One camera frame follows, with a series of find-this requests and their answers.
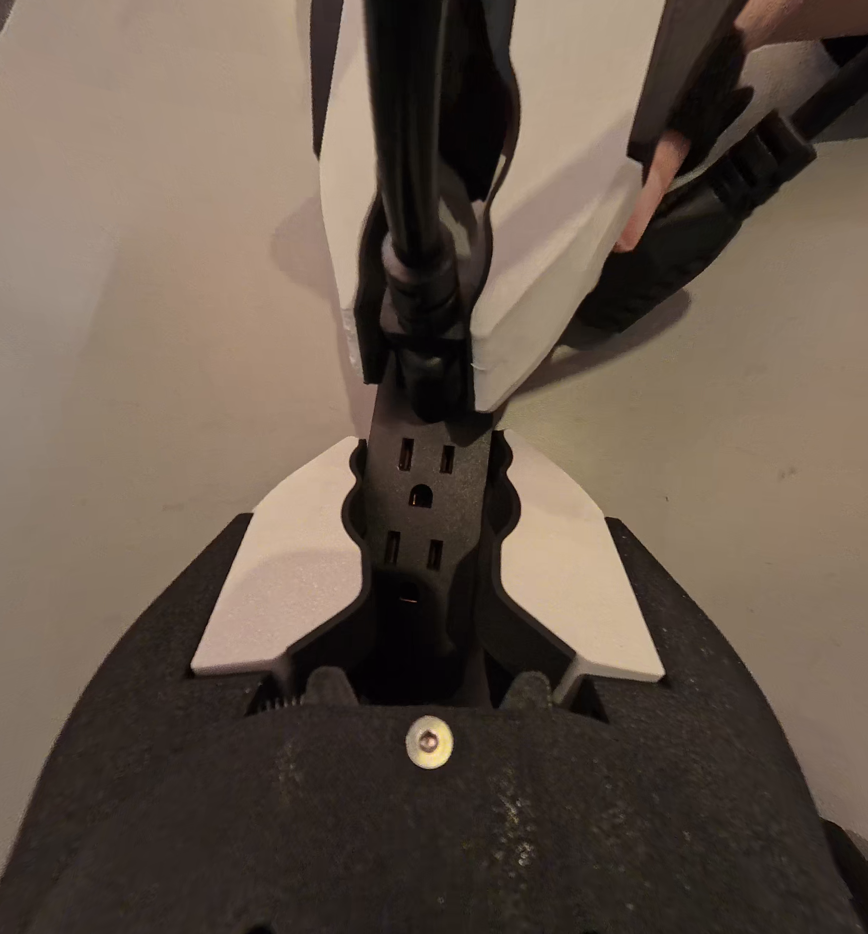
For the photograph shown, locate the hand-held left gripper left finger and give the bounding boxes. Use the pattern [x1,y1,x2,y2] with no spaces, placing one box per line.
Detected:
[189,435,377,680]

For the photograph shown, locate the black ridged plug cord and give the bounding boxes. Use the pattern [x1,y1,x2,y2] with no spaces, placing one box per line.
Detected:
[573,40,868,338]

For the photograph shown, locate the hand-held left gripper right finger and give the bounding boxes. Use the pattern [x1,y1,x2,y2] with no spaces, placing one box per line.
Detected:
[487,429,666,683]

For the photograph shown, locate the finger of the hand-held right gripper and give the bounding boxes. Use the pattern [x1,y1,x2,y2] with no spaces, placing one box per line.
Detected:
[308,0,395,386]
[441,0,670,415]

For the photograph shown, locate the black power plug cord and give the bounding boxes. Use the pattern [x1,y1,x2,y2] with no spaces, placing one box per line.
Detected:
[360,0,475,426]

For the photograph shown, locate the person's right hand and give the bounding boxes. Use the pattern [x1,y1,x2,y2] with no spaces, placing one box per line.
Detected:
[615,0,868,252]

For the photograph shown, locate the black bumpy wrist rest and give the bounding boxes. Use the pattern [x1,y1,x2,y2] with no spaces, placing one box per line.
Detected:
[819,819,868,909]

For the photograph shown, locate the black power strip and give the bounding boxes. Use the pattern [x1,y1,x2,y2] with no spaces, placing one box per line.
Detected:
[357,376,499,705]

